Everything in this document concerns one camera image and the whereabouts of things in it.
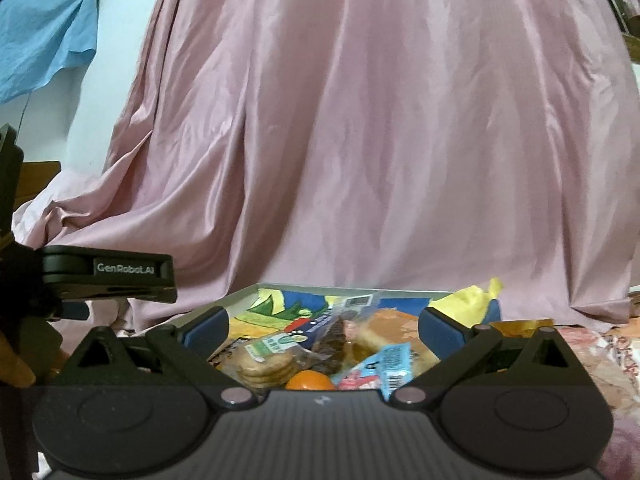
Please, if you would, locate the person's left hand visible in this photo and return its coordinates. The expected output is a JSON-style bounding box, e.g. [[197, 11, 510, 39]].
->
[[0, 331, 37, 389]]

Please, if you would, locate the blue cloth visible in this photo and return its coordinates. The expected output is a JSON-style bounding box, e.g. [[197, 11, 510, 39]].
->
[[0, 0, 101, 106]]

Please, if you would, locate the long blue white packet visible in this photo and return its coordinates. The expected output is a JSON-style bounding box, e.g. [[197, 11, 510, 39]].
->
[[285, 305, 351, 348]]

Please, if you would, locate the pink hanging cloth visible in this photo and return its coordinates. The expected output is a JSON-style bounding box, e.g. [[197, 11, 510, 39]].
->
[[607, 0, 640, 36]]

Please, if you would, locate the seaweed roll clear packet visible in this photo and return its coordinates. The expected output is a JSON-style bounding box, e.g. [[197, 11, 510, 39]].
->
[[310, 296, 376, 376]]

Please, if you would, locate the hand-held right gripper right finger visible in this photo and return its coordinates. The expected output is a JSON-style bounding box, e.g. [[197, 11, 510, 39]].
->
[[389, 305, 583, 409]]

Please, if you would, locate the brown box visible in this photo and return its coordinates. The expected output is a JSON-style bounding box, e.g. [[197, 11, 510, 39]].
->
[[20, 160, 62, 206]]

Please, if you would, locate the grey tray box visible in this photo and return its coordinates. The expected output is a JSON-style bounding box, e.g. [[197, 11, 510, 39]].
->
[[165, 282, 501, 376]]

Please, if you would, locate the tangerine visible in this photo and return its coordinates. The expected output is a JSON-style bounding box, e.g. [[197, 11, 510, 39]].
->
[[285, 371, 337, 392]]

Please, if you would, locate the gold snack packet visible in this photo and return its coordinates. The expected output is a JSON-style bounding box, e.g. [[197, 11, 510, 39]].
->
[[492, 319, 556, 341]]

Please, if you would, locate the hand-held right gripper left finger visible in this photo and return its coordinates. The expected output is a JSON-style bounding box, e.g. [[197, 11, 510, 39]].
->
[[65, 306, 257, 409]]

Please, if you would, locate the floral bedsheet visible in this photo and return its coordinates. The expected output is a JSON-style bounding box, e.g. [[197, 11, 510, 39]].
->
[[550, 322, 640, 480]]

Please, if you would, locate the clear packet yellow cake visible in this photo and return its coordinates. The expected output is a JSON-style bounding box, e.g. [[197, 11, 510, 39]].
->
[[357, 308, 441, 368]]

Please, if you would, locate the round biscuit packet green label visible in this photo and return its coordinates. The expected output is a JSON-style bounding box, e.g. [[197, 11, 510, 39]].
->
[[235, 332, 313, 393]]

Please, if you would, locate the light blue snack packet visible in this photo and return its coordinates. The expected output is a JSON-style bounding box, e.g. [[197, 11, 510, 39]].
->
[[330, 342, 418, 392]]

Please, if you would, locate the yellow crumpled paper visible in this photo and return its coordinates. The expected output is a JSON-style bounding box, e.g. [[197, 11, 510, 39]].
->
[[427, 276, 503, 326]]

